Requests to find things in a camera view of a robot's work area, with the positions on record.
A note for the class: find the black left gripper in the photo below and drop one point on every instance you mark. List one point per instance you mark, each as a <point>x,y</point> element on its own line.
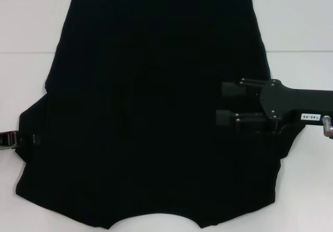
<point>3,141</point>

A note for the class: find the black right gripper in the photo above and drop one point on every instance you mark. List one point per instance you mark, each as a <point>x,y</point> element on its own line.
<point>288,102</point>

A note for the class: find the black t-shirt with FREE print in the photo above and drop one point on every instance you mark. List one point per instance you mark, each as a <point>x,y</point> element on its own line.
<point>156,73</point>

